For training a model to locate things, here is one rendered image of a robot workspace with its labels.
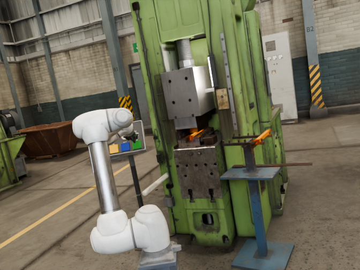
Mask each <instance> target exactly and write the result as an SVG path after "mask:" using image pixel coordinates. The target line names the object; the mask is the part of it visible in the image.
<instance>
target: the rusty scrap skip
mask: <svg viewBox="0 0 360 270"><path fill-rule="evenodd" d="M72 122H73V121H66V122H59V123H52V124H49V125H47V124H44V125H37V126H33V127H28V128H25V129H22V130H19V131H20V132H21V133H20V134H26V136H25V137H26V138H25V140H24V142H23V144H22V146H21V148H20V150H21V151H22V152H23V153H24V154H25V155H26V156H27V157H29V156H30V158H29V159H30V161H32V160H37V159H48V158H52V159H55V158H60V157H61V156H64V155H67V154H69V153H71V152H74V148H76V146H77V142H78V139H79V138H77V137H76V136H75V135H74V133H73V128H72ZM51 154H53V155H51Z"/></svg>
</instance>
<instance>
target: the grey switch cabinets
mask: <svg viewBox="0 0 360 270"><path fill-rule="evenodd" d="M262 44H263V49H264V58H265V60H266V61H267V65H268V70H269V82H270V87H271V93H272V102H273V105H274V107H276V108H278V107H280V110H281V111H280V116H281V124H286V123H297V122H298V120H297V119H298V113H297V103H296V94H295V84H294V75H293V65H292V60H291V50H290V41H289V33H288V31H286V32H281V33H276V34H271V35H266V36H262Z"/></svg>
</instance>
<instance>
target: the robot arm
mask: <svg viewBox="0 0 360 270"><path fill-rule="evenodd" d="M132 122H133V115H132V113H131V112H130V111H129V110H128V109H126V108H112V109H103V110H95V111H90V112H86V113H84V114H81V115H79V116H78V117H76V118H75V119H74V120H73V122H72V128H73V133H74V135H75V136H76V137H77V138H79V139H83V140H84V142H85V144H86V145H87V146H88V149H89V154H90V157H91V163H92V168H93V174H94V178H95V184H96V189H97V195H98V199H99V204H100V210H101V214H100V215H99V217H98V219H97V227H94V228H93V230H92V232H91V235H90V239H91V245H92V248H93V250H94V251H95V252H97V253H100V254H117V253H122V252H126V251H130V250H132V249H135V248H141V249H142V258H141V261H140V262H139V264H140V266H145V265H149V264H156V263H162V262H167V261H168V262H171V261H174V252H177V251H180V250H181V245H180V244H175V242H174V241H170V237H169V229H168V225H167V221H166V219H165V217H164V215H163V213H162V212H161V210H160V209H159V208H158V207H157V206H155V205H145V206H143V207H141V208H139V209H138V210H137V211H136V213H135V216H134V217H133V218H131V219H128V217H127V215H126V213H125V212H124V211H123V210H122V209H120V206H119V201H118V195H117V190H116V185H115V180H114V174H113V169H112V166H111V160H110V155H109V150H108V146H109V145H111V144H113V143H114V142H115V141H116V140H118V139H119V138H120V137H122V136H123V138H125V139H127V140H131V141H133V142H134V143H136V139H138V135H139V132H136V133H135V132H134V128H133V124H132ZM134 135H136V136H134Z"/></svg>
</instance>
